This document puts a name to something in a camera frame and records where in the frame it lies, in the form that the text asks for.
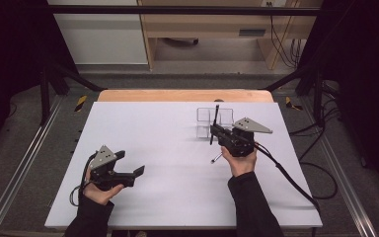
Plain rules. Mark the black frame strut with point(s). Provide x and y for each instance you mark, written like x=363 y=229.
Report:
x=309 y=80
x=69 y=77

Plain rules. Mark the aluminium rail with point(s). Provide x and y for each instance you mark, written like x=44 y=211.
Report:
x=23 y=164
x=339 y=171

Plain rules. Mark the clear acrylic organizer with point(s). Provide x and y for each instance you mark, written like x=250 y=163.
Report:
x=204 y=115

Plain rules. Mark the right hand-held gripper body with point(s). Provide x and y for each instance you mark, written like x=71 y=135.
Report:
x=240 y=143

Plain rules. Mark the wooden desk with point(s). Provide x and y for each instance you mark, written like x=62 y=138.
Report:
x=204 y=24

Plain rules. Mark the person's left hand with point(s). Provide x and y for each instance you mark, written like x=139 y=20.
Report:
x=102 y=196

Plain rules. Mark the white cabinet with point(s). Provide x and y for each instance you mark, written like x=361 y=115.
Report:
x=102 y=36

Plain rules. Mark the white table board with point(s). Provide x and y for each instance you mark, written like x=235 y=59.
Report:
x=161 y=131

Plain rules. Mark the wooden table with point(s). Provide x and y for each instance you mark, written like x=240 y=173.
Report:
x=177 y=95

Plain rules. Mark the black frame crossbar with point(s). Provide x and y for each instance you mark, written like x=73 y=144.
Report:
x=177 y=10

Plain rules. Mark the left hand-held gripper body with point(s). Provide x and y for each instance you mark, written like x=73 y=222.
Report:
x=107 y=176

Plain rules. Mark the black curtain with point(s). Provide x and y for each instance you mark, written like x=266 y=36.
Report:
x=10 y=65
x=368 y=82

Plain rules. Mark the person's right hand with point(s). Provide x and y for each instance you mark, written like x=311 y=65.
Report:
x=242 y=164

